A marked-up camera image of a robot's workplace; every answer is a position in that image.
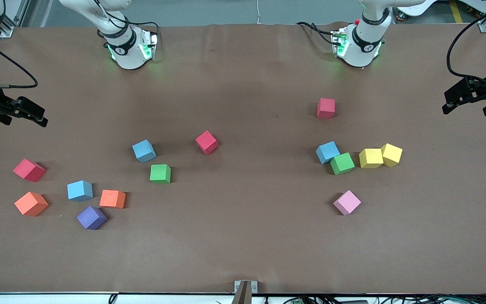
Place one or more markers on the blue foam cube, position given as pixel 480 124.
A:
pixel 144 150
pixel 327 152
pixel 80 190

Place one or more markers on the orange foam cube with dents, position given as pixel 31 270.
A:
pixel 112 199

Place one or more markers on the red foam cube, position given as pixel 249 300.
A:
pixel 29 170
pixel 206 142
pixel 326 108

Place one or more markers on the green foam cube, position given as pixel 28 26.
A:
pixel 342 163
pixel 160 173

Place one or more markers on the pink foam cube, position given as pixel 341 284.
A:
pixel 347 202

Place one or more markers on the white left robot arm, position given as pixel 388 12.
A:
pixel 363 50

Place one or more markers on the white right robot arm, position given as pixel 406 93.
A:
pixel 128 55

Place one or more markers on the yellow foam cube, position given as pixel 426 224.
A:
pixel 370 158
pixel 392 154

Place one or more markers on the purple foam cube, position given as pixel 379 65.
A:
pixel 91 218

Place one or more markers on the table cover mat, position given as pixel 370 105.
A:
pixel 242 245

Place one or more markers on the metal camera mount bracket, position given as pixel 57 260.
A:
pixel 245 291

